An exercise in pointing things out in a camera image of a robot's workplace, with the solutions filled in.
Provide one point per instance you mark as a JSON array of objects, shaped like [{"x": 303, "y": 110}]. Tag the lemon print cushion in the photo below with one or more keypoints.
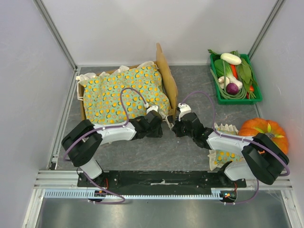
[{"x": 114, "y": 98}]

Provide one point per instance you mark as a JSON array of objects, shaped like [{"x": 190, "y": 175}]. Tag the bok choy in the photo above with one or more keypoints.
[{"x": 222, "y": 67}]

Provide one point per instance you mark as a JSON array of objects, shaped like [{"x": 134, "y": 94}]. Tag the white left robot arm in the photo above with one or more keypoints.
[{"x": 83, "y": 141}]

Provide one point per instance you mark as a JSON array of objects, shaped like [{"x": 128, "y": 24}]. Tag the white cable duct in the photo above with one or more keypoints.
[{"x": 98, "y": 194}]

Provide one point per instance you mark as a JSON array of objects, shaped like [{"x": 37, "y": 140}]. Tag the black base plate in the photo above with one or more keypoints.
[{"x": 165, "y": 182}]

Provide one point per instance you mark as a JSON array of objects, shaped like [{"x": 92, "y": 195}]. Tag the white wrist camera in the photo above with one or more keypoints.
[
  {"x": 183, "y": 109},
  {"x": 153, "y": 108}
]

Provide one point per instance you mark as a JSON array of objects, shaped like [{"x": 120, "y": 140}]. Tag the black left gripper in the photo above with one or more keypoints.
[{"x": 158, "y": 133}]

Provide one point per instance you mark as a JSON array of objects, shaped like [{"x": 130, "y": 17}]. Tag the green spinach leaves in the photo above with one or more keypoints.
[{"x": 244, "y": 70}]

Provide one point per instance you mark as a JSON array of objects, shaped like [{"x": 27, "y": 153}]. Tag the green long beans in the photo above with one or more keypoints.
[{"x": 223, "y": 94}]

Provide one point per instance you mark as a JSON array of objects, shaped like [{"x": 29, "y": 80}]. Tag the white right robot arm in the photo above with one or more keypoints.
[{"x": 262, "y": 159}]

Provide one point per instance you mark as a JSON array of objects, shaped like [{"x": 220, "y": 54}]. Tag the orange carrot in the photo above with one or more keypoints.
[{"x": 234, "y": 71}]

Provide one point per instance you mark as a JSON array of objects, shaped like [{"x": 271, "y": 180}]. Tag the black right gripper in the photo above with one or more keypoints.
[{"x": 180, "y": 124}]

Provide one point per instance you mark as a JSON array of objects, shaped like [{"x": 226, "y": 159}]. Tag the white rope tie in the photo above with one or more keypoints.
[{"x": 166, "y": 120}]

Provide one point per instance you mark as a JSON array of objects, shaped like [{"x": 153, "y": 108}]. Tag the wooden pet bed frame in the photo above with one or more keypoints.
[{"x": 169, "y": 85}]

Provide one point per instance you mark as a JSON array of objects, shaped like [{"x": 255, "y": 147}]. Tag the white eggplant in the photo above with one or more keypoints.
[{"x": 231, "y": 59}]

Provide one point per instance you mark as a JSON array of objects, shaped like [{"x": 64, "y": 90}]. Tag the purple onion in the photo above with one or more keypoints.
[{"x": 232, "y": 89}]

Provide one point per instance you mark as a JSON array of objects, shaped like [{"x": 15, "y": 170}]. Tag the white mushroom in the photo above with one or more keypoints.
[{"x": 221, "y": 81}]

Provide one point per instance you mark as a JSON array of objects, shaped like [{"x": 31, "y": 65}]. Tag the green plastic crate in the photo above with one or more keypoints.
[{"x": 251, "y": 98}]

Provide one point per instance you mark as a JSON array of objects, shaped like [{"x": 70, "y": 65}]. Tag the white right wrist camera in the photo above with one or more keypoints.
[{"x": 183, "y": 109}]

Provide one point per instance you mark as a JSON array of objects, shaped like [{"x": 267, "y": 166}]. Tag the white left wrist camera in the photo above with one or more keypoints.
[{"x": 153, "y": 108}]

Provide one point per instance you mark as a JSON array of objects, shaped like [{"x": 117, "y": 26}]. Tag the orange pumpkin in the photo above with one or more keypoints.
[{"x": 271, "y": 128}]

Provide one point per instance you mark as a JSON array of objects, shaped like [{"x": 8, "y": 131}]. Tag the small lemon print pillow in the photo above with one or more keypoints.
[{"x": 217, "y": 158}]

